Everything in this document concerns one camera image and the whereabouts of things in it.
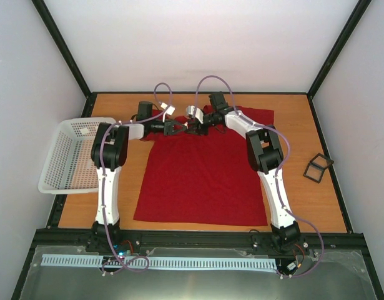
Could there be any white perforated plastic basket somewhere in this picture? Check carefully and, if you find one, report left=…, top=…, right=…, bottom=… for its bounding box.
left=38, top=117, right=115, bottom=195

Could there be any light blue cable duct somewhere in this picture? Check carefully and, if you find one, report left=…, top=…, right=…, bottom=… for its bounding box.
left=40, top=254, right=277, bottom=273

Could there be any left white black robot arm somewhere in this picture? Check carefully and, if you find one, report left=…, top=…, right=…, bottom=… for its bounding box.
left=91, top=101, right=187, bottom=252

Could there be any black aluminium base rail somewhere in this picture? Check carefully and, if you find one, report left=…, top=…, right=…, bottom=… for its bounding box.
left=35, top=228, right=364, bottom=254

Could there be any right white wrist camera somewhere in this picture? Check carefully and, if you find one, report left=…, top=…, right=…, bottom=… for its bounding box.
left=186, top=106, right=204, bottom=124

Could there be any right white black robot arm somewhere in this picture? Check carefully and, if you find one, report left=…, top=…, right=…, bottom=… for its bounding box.
left=186, top=92, right=300, bottom=252

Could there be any red t-shirt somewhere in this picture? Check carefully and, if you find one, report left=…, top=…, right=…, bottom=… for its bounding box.
left=132, top=104, right=275, bottom=227

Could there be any black clear brooch box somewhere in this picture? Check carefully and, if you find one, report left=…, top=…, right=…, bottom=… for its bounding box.
left=303, top=153, right=334, bottom=183

